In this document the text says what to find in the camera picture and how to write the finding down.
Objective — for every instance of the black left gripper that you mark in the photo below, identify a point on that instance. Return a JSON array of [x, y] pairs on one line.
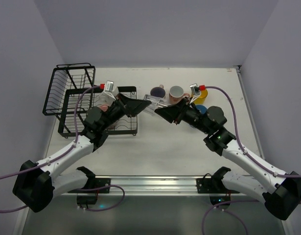
[[124, 105]]

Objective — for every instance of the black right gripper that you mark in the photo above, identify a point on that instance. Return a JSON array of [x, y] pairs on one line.
[[180, 111]]

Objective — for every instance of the salmon floral mug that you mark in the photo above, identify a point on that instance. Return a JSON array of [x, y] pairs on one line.
[[176, 93]]

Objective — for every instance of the clear faceted glass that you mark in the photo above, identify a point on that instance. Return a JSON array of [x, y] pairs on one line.
[[156, 102]]

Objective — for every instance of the yellow mug black handle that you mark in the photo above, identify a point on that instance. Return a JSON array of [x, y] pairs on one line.
[[201, 99]]

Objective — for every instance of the pink ghost pattern mug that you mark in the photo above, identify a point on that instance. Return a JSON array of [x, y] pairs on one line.
[[104, 107]]

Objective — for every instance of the pink mug purple interior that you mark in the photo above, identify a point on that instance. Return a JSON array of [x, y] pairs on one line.
[[158, 91]]

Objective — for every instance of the light blue plastic cup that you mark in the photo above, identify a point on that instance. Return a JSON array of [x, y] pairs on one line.
[[202, 109]]

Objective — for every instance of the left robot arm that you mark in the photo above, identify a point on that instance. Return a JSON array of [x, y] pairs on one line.
[[86, 142]]

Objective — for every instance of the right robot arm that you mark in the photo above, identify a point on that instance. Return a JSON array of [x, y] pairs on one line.
[[279, 191]]

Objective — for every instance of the white faceted ceramic cup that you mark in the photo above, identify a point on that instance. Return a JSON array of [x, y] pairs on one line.
[[102, 99]]

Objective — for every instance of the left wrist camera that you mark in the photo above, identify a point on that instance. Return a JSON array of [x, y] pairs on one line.
[[108, 87]]

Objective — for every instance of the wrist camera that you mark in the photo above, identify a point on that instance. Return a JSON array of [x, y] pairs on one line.
[[196, 91], [108, 87]]

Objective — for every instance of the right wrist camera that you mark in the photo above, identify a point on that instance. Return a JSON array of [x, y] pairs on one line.
[[196, 91]]

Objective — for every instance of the black wire dish rack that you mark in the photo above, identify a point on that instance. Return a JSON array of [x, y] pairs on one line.
[[67, 83]]

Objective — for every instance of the aluminium mounting rail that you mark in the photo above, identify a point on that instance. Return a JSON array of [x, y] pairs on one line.
[[152, 183]]

